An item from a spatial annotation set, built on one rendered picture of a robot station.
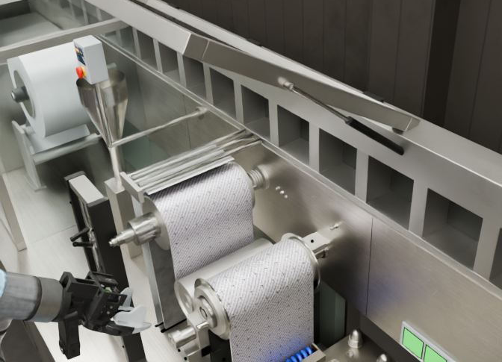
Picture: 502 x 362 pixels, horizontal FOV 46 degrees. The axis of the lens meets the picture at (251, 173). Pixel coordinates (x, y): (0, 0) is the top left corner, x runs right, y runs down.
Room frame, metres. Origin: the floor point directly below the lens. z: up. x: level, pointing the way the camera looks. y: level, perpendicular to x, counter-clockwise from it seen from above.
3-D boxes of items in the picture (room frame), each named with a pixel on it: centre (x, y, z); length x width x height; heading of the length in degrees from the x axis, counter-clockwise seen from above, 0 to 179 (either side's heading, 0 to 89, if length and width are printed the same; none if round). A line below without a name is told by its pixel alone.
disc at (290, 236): (1.08, -0.10, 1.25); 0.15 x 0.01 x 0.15; 33
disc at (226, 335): (0.94, 0.11, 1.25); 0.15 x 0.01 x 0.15; 33
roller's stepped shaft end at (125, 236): (1.10, 0.32, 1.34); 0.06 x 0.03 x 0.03; 123
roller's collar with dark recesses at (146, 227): (1.13, 0.27, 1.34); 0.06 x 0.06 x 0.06; 33
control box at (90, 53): (1.41, 0.39, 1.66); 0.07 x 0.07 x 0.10; 33
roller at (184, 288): (1.10, 0.07, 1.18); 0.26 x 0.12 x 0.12; 123
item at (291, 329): (0.95, -0.03, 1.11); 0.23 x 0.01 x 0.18; 123
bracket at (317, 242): (1.10, -0.14, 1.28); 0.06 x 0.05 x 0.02; 123
